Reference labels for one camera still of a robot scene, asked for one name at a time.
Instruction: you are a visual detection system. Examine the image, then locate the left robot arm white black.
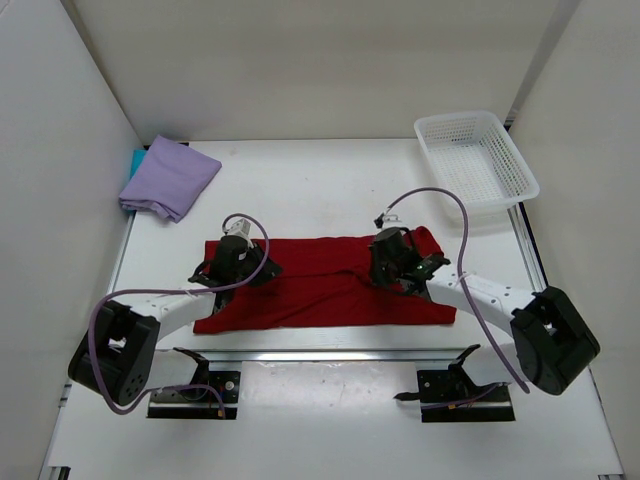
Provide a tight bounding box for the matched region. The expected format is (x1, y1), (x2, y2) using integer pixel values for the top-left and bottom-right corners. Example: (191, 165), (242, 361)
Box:
(68, 233), (282, 415)

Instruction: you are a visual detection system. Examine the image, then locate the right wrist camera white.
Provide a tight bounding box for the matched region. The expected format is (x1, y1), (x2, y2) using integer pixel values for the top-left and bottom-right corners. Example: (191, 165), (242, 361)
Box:
(374, 212), (405, 230)

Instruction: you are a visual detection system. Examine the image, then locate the teal t shirt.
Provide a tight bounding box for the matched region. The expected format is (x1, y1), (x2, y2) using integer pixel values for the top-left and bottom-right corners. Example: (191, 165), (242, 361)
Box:
(129, 149), (147, 178)

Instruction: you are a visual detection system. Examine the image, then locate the white plastic basket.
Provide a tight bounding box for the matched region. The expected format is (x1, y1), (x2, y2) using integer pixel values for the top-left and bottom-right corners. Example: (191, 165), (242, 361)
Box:
(414, 110), (540, 216)

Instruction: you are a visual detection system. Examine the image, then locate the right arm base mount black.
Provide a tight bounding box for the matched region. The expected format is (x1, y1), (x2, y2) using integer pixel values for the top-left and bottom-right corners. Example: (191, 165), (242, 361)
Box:
(394, 344), (515, 423)

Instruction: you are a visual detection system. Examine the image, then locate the red t shirt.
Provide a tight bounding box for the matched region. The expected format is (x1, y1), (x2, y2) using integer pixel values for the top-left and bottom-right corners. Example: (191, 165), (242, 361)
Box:
(193, 236), (456, 335)

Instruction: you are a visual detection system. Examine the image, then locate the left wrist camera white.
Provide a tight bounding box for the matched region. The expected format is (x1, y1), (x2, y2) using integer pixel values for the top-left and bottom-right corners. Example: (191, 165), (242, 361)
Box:
(223, 218), (253, 248)

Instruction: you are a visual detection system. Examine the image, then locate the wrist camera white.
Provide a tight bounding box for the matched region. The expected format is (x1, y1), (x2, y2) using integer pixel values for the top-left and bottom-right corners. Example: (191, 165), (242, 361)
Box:
(223, 218), (253, 248)
(374, 212), (405, 230)

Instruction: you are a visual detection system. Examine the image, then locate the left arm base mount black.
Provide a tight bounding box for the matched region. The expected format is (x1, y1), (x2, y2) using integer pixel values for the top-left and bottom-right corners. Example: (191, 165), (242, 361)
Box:
(146, 348), (241, 420)

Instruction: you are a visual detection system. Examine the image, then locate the lavender t shirt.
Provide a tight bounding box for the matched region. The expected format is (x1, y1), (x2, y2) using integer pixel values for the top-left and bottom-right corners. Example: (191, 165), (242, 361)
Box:
(118, 135), (222, 223)

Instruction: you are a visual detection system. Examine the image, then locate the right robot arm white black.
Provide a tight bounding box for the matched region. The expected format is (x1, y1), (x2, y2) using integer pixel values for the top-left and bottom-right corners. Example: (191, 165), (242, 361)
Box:
(369, 227), (601, 400)

